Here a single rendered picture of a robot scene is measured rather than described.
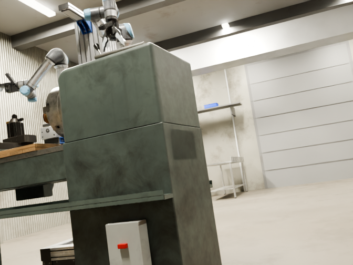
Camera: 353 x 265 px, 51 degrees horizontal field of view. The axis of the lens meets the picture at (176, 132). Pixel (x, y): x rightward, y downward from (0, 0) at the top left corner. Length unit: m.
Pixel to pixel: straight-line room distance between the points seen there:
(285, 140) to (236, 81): 2.00
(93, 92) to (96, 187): 0.48
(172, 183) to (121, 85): 0.53
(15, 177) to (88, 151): 0.59
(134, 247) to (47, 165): 0.74
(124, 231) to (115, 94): 0.65
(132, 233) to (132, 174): 0.27
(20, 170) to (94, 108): 0.66
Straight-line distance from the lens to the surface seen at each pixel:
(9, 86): 3.41
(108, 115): 1.84
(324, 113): 9.66
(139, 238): 1.69
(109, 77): 1.87
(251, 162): 9.73
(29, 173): 2.27
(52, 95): 2.20
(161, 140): 1.68
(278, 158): 9.61
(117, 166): 1.80
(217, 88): 10.06
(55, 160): 2.12
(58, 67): 3.32
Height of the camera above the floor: 0.61
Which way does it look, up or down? 7 degrees up
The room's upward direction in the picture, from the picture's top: 8 degrees counter-clockwise
